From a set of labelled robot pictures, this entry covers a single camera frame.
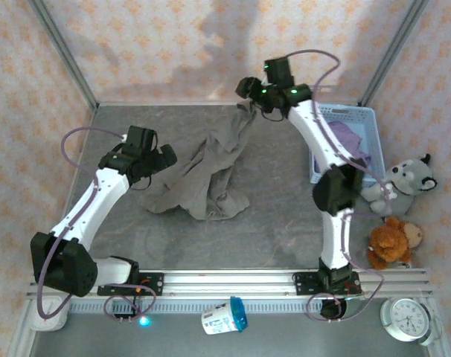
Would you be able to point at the grey cloth garment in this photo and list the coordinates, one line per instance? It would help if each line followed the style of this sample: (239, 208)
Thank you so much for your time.
(207, 167)

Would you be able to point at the purple cloth garment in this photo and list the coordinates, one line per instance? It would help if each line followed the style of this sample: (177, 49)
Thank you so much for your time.
(344, 134)

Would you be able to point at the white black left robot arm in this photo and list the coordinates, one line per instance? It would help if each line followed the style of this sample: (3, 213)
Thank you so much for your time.
(95, 208)

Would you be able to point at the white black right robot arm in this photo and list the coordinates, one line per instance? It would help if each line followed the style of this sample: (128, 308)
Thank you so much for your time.
(311, 134)

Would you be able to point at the light blue plastic basket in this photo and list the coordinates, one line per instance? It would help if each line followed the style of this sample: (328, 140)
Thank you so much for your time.
(370, 122)

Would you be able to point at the grey husky plush toy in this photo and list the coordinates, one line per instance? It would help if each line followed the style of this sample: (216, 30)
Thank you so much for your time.
(411, 178)

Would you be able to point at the white cup with blue lid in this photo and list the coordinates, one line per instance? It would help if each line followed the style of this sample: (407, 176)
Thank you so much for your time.
(218, 321)

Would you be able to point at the brown bear plush toy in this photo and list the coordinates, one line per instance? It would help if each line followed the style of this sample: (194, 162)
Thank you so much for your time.
(391, 241)

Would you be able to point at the white square timer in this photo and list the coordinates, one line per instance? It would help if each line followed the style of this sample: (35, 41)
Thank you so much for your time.
(54, 324)

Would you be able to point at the white round alarm clock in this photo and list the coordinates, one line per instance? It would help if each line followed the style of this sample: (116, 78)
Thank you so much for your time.
(408, 318)

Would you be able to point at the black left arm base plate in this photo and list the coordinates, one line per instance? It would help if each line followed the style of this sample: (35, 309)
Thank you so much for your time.
(153, 282)

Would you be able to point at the aluminium frame post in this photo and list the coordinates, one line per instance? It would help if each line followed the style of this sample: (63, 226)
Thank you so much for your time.
(389, 52)
(67, 61)

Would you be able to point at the aluminium mounting rail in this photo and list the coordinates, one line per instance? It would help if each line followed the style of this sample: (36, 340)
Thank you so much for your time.
(229, 280)

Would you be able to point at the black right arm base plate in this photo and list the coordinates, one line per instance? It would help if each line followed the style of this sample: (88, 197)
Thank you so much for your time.
(303, 282)

